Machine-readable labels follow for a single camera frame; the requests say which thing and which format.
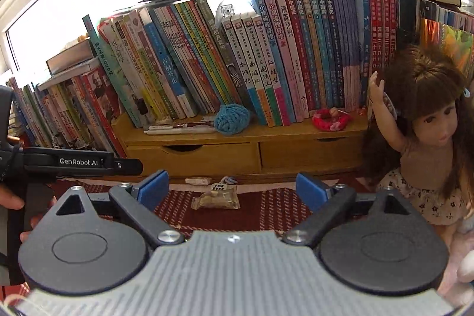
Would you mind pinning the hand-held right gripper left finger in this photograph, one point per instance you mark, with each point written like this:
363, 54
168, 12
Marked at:
153, 190

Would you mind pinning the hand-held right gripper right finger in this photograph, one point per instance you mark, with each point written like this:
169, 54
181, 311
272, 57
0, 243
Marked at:
309, 192

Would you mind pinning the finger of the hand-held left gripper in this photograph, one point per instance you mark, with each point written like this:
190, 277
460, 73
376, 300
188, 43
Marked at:
127, 167

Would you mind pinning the beige snack packet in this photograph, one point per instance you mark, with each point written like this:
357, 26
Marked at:
216, 200

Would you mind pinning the person's left hand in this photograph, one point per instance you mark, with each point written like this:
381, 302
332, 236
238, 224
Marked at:
9, 197

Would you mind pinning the red plaid blanket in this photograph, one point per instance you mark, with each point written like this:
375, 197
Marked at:
259, 205

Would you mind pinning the white pen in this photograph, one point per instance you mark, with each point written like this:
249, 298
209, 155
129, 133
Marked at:
174, 131

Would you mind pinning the wooden drawer organizer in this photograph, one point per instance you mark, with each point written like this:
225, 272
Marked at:
222, 156

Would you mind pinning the blue yarn ball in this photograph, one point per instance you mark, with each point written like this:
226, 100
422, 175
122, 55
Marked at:
232, 119

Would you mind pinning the row of books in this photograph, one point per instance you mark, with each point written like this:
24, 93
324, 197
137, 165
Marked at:
185, 60

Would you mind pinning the brown-haired doll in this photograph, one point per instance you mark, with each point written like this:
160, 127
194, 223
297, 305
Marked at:
437, 123

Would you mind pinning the white pink plush toy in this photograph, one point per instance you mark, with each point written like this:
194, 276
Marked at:
463, 264

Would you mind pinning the white window frame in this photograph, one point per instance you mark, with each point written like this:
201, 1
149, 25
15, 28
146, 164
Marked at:
22, 5

